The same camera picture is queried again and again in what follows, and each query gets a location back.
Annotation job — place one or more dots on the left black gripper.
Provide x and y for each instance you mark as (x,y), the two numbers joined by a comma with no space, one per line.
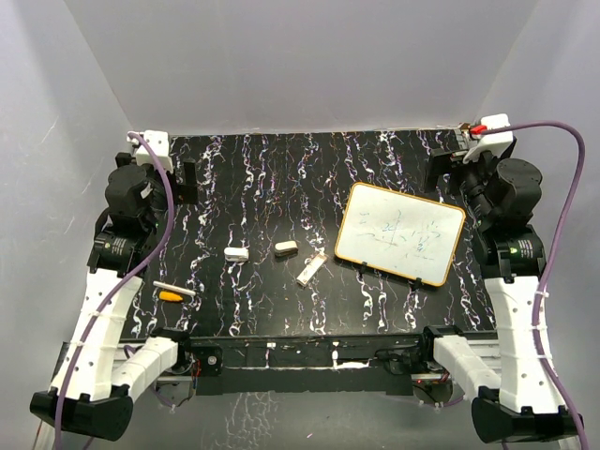
(183,193)

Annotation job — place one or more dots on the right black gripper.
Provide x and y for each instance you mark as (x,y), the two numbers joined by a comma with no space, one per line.
(442,163)

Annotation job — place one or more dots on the beige stapler top cover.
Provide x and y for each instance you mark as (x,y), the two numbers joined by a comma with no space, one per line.
(236,254)

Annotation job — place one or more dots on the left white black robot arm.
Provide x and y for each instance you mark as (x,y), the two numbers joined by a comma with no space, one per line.
(90,393)

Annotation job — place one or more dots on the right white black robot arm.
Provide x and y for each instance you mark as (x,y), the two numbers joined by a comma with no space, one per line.
(519,401)

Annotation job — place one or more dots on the orange framed whiteboard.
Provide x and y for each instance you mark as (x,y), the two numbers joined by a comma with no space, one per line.
(399,234)

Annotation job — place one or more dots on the white marker pen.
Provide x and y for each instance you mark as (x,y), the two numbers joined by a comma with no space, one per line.
(173,288)

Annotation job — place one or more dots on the yellow marker cap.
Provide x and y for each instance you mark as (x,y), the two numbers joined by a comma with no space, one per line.
(170,297)

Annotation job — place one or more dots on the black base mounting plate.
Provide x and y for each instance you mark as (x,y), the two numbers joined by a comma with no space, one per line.
(375,378)

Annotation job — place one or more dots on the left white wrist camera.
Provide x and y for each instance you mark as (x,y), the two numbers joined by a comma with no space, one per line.
(159,141)

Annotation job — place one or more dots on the aluminium frame rail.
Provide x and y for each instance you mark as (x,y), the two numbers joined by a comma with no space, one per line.
(403,353)

